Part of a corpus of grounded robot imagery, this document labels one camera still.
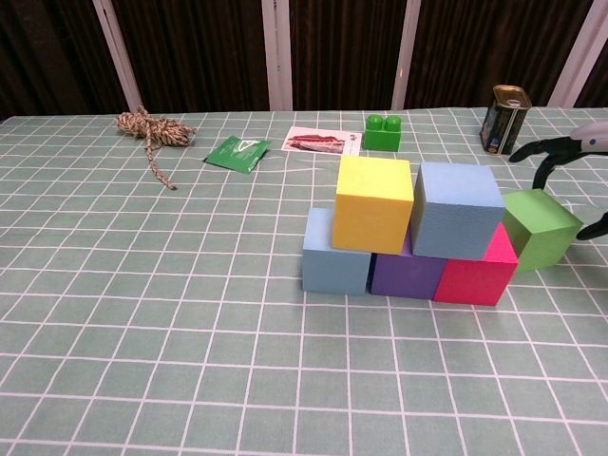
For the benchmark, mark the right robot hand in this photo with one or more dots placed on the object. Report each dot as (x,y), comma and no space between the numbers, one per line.
(589,140)

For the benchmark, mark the green foam cube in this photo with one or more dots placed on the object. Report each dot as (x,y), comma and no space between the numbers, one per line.
(541,237)

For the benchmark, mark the steel blue foam cube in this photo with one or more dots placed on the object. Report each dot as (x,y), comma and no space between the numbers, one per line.
(451,214)

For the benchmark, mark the yellow foam cube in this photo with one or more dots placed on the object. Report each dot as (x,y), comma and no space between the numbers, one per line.
(370,209)

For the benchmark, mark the purple foam cube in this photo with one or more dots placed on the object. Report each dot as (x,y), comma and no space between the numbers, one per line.
(404,275)

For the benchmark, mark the light blue foam cube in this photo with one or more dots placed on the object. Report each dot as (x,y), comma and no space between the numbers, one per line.
(332,271)

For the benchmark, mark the pink foam cube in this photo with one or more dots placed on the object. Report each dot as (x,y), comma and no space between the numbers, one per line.
(475,280)

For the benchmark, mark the green toy brick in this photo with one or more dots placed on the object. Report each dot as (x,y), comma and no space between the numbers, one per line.
(382,138)

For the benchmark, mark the white picture card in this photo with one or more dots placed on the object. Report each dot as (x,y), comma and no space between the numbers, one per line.
(318,140)

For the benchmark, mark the green foil sachet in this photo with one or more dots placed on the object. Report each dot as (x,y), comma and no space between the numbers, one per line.
(237,154)

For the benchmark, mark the dark pleated curtain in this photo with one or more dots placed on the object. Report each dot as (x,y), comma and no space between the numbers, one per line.
(199,47)

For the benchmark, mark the green checked tablecloth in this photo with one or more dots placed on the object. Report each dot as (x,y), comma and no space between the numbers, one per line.
(190,332)

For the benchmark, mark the white metal frame post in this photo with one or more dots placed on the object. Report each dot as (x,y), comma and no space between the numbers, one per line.
(579,47)
(114,43)
(277,47)
(406,47)

